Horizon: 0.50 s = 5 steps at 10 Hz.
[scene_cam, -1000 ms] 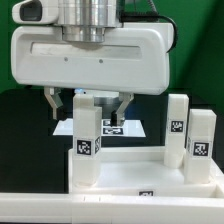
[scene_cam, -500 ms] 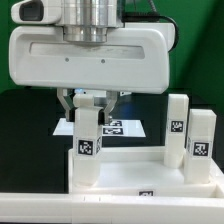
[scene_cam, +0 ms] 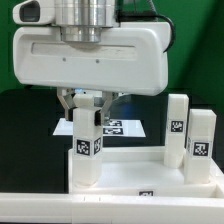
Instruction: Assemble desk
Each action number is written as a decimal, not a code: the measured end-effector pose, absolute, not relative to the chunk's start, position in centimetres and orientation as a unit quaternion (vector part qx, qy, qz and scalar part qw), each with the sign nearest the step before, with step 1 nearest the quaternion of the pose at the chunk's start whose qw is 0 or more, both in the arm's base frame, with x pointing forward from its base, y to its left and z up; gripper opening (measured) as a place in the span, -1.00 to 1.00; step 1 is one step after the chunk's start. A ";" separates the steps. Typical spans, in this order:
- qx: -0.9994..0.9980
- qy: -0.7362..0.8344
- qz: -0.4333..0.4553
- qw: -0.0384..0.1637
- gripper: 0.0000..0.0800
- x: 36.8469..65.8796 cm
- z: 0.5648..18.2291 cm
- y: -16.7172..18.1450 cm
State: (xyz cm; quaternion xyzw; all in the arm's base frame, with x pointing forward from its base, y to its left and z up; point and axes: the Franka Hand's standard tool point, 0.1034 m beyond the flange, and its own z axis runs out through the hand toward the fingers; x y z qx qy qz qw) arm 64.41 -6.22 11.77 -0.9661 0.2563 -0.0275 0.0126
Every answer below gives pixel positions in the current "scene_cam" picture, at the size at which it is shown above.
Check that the white front fence bar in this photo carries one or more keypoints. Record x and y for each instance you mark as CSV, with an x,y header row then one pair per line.
x,y
92,209

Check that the white tag sheet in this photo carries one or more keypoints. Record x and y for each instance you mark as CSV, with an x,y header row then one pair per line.
x,y
120,128

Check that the white desk top panel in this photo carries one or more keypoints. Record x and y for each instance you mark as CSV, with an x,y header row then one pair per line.
x,y
139,171

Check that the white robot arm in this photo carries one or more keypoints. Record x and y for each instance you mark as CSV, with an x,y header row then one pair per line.
x,y
82,44

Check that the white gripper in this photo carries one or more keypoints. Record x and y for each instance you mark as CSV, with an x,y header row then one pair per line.
x,y
80,44

